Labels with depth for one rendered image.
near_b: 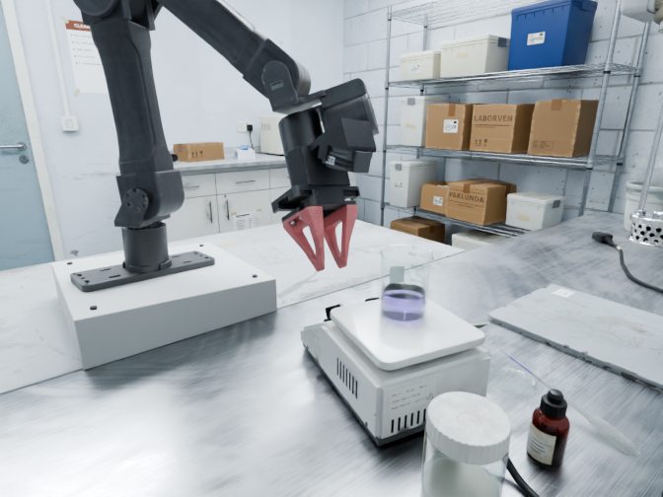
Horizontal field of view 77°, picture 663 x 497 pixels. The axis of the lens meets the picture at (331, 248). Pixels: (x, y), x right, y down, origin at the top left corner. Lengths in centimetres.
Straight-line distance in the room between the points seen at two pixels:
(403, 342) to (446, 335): 5
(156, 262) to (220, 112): 292
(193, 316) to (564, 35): 231
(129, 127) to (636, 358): 71
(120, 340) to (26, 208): 274
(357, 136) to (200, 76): 307
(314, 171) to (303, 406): 27
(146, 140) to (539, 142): 219
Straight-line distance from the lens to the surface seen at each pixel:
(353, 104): 55
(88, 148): 330
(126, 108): 66
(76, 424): 51
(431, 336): 42
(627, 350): 65
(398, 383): 39
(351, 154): 47
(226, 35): 59
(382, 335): 41
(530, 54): 267
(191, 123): 346
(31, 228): 332
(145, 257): 67
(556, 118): 253
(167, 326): 60
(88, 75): 331
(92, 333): 58
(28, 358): 66
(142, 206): 64
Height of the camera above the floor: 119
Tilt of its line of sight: 17 degrees down
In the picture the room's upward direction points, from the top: straight up
